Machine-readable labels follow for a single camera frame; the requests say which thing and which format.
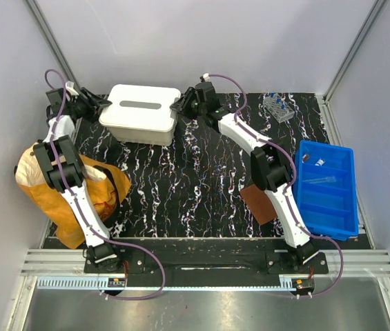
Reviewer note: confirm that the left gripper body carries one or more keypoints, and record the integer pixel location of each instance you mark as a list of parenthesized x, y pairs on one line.
[(83, 108)]

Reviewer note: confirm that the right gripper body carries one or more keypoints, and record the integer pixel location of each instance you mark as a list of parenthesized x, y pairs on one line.
[(191, 109)]

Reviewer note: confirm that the white plastic lid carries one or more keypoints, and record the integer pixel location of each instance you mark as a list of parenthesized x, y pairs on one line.
[(140, 107)]

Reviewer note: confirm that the beige plastic bin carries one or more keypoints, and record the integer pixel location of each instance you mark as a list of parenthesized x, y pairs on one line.
[(150, 137)]

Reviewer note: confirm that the orange capped vial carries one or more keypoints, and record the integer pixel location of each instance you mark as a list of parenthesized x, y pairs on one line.
[(306, 157)]

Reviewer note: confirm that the white capped tube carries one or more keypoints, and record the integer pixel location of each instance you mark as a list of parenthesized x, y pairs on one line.
[(320, 162)]

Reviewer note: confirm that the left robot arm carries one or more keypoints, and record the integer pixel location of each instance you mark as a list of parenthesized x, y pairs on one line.
[(65, 172)]

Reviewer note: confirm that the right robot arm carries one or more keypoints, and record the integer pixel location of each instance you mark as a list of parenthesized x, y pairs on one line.
[(272, 168)]

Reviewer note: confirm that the clear test tube rack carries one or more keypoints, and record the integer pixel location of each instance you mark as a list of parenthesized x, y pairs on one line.
[(274, 108)]

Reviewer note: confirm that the cloth bag with items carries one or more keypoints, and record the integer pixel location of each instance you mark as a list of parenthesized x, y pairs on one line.
[(107, 186)]

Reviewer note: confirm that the blue compartment tray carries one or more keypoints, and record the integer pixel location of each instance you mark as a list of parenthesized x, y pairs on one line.
[(328, 209)]

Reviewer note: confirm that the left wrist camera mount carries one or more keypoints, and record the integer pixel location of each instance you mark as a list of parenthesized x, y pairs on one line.
[(70, 88)]

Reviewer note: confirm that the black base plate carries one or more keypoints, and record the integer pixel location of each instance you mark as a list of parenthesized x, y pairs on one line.
[(268, 256)]

